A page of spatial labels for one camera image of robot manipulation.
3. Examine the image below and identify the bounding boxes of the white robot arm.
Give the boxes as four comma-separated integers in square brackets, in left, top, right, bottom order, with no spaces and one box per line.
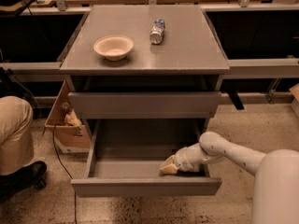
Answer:
[160,132,299,224]

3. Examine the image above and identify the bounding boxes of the grey drawer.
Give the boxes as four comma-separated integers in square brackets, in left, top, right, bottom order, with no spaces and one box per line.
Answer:
[71,119,221,197]
[68,91,221,119]

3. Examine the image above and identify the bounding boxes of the grey top drawer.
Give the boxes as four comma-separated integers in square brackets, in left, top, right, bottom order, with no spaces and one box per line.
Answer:
[68,91,221,119]

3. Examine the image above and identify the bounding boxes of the white paper bowl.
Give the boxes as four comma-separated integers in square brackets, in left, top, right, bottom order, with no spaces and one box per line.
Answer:
[93,35,134,62]

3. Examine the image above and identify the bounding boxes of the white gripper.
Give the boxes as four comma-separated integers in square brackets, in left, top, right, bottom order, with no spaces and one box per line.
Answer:
[159,143,206,175]

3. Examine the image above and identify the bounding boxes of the wooden box on floor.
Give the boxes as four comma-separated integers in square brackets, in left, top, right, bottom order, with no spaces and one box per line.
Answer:
[45,81,91,153]

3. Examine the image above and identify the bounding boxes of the yellow toy in box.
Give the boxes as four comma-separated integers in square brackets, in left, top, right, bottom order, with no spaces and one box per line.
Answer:
[64,110,82,127]

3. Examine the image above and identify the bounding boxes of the grey drawer cabinet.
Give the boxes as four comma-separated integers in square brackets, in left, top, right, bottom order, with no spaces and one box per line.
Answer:
[59,5,231,133]

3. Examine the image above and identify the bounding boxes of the black shoe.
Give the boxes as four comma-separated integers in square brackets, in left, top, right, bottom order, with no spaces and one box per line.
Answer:
[0,161,47,202]

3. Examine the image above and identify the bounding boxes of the black floor cable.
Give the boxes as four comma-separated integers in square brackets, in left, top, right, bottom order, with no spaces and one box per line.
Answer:
[51,123,78,224]

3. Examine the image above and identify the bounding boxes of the silver soda can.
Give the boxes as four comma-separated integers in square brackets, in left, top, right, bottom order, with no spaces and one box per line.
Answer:
[149,19,165,45]

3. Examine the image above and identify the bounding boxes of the person leg beige trousers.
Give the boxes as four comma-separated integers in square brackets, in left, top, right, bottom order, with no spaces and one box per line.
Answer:
[0,96,34,175]

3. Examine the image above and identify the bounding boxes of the grey metal rail frame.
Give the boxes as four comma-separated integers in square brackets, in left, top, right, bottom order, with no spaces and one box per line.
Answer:
[0,3,299,107]

